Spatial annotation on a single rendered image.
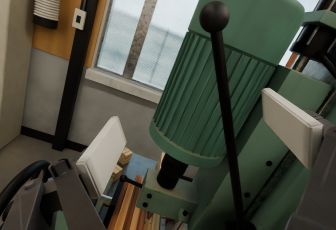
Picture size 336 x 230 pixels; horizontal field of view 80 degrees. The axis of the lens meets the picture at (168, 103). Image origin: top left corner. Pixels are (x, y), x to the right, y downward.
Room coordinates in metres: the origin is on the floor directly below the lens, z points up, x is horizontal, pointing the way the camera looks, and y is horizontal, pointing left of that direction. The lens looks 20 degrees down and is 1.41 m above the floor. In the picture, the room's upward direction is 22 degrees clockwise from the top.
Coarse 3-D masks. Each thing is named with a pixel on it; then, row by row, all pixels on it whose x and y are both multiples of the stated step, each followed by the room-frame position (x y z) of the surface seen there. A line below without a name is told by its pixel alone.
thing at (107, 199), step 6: (120, 186) 0.41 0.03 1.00; (114, 192) 0.39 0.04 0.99; (102, 198) 0.39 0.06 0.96; (108, 198) 0.39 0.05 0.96; (114, 198) 0.37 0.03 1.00; (108, 204) 0.38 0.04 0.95; (114, 204) 0.36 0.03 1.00; (108, 210) 0.35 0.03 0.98; (108, 216) 0.35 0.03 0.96; (108, 222) 0.35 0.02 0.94
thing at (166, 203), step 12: (144, 180) 0.40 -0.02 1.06; (156, 180) 0.40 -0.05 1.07; (180, 180) 0.43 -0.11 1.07; (144, 192) 0.37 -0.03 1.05; (156, 192) 0.37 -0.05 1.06; (168, 192) 0.38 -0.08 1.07; (180, 192) 0.39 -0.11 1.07; (192, 192) 0.41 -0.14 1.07; (144, 204) 0.36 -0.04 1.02; (156, 204) 0.37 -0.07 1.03; (168, 204) 0.37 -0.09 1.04; (180, 204) 0.37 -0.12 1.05; (192, 204) 0.38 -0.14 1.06; (168, 216) 0.37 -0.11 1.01
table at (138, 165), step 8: (136, 160) 0.66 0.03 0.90; (144, 160) 0.68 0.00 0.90; (152, 160) 0.70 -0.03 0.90; (128, 168) 0.60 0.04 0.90; (136, 168) 0.61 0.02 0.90; (144, 168) 0.63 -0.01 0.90; (152, 168) 0.65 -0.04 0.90; (128, 176) 0.56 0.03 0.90; (112, 184) 0.50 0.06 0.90; (112, 192) 0.47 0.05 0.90; (104, 208) 0.41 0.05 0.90; (104, 216) 0.39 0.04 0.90
